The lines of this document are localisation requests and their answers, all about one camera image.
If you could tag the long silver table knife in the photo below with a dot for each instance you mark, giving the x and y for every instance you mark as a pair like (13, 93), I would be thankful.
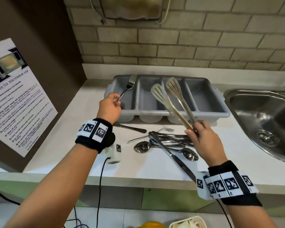
(174, 159)

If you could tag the stainless steel sink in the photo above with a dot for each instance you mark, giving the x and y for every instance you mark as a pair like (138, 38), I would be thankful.
(258, 116)

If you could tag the person's left hand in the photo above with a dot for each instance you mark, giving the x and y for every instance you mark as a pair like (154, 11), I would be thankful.
(108, 109)

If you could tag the silver metal spoon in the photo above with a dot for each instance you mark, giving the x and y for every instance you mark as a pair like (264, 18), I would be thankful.
(142, 147)
(190, 154)

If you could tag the yellow object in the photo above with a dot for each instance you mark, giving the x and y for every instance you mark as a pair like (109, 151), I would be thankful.
(149, 225)

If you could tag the person's left thumb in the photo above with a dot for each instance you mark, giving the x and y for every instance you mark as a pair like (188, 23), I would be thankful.
(119, 108)

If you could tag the person's right hand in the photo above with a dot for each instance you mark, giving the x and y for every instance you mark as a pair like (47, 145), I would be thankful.
(207, 144)

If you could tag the person's right thumb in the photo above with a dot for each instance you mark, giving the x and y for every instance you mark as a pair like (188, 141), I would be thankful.
(190, 133)

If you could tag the silver metal fork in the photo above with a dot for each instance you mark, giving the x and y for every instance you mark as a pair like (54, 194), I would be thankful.
(144, 136)
(130, 84)

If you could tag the green cabinet front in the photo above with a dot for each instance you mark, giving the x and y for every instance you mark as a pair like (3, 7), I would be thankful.
(166, 199)

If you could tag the brown cabinet side panel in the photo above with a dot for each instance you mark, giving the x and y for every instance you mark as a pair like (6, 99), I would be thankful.
(45, 40)

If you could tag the black wristband with marker tags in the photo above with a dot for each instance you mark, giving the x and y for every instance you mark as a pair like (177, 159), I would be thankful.
(95, 135)
(228, 185)

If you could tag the person's left forearm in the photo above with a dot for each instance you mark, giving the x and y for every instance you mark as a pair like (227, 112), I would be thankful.
(61, 187)

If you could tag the white microwave guidelines poster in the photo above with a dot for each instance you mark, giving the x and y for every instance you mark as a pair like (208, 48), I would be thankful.
(21, 102)

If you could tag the white plastic container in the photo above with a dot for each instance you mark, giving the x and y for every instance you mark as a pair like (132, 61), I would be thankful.
(187, 223)

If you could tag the steel wall dispenser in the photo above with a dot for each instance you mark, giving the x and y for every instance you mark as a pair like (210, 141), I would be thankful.
(130, 7)

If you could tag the person's right forearm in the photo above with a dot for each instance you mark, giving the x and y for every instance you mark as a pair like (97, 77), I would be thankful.
(247, 217)

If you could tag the silver butter knife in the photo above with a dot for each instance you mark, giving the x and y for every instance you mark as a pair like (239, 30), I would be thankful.
(130, 128)

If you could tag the grey plastic cutlery tray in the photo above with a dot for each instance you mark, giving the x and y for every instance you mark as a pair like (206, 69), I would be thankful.
(204, 102)

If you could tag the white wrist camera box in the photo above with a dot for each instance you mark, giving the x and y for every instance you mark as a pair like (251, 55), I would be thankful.
(114, 153)

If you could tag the beige slotted kitchen tongs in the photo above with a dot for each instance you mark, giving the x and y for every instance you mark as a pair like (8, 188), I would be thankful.
(174, 102)

